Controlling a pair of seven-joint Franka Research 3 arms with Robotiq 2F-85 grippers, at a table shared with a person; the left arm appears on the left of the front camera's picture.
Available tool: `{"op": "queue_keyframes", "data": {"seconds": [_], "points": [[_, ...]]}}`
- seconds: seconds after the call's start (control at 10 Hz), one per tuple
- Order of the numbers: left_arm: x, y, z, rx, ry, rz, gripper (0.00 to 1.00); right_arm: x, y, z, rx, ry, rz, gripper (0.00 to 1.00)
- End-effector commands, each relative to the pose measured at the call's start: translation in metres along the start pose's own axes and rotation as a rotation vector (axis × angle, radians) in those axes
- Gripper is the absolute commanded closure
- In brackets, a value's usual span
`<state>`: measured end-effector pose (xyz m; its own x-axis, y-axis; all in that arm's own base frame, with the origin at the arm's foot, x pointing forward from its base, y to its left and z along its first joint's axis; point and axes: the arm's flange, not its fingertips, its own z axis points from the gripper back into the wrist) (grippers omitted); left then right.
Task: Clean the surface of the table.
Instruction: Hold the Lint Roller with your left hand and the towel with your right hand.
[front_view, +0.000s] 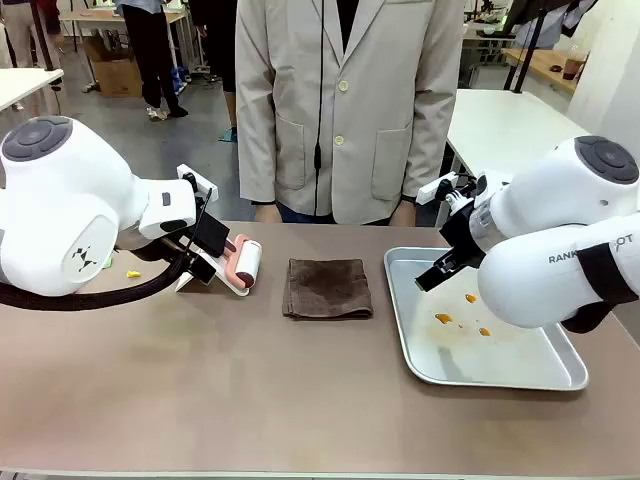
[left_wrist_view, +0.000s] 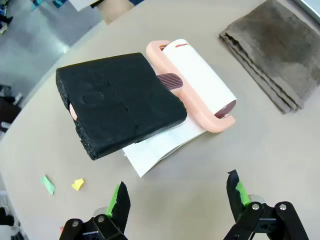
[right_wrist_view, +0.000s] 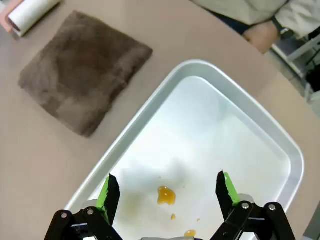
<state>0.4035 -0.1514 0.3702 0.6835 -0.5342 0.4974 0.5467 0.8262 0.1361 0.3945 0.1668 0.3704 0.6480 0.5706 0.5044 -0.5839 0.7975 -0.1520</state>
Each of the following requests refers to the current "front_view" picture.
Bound white background table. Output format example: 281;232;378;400
444;88;586;226

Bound person's left hand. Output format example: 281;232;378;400
389;199;417;227

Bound wooden background table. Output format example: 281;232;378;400
501;47;584;95

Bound person in beige jacket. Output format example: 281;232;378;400
234;0;466;226

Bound long wooden work table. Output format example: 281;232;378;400
58;9;187;66

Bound background person black leggings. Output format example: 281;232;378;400
191;0;240;144

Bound metal tray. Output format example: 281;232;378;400
383;246;590;392

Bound background person black trousers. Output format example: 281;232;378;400
115;0;190;120

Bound person's right hand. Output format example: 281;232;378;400
254;202;281;225

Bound background person beige trousers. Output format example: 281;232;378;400
0;0;64;69

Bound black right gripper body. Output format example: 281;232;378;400
438;199;490;269

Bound brown cloth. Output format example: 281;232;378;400
281;257;375;321

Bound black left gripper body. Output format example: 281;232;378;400
167;187;215;275

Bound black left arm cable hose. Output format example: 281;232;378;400
0;234;201;311

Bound cardboard box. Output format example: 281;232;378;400
94;37;144;99

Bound brown drink bottle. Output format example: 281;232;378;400
563;43;584;81

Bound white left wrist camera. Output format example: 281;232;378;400
175;163;215;204

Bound white lint roller stand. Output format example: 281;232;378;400
173;249;251;300

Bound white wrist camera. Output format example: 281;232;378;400
175;163;215;204
417;171;479;205

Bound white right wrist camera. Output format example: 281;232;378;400
417;171;479;205

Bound white side table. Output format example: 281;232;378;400
0;67;65;112

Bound pink-handled lint roller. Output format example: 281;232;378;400
192;214;264;294

